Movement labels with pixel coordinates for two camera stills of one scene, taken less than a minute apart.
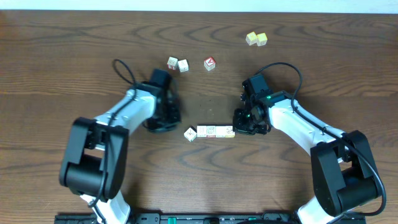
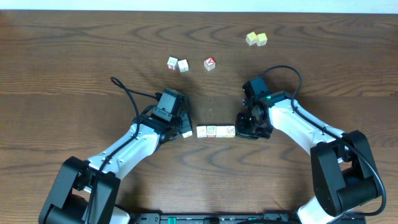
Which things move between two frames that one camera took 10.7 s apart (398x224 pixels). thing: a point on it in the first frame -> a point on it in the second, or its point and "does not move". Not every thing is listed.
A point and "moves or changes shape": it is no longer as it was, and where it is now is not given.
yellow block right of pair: x=262 y=39 does not move
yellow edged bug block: x=191 y=134 moves or changes shape
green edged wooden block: x=201 y=131 does not move
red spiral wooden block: x=211 y=131 does not move
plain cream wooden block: x=221 y=131 does not move
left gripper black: x=168 y=121 -> x=186 y=123
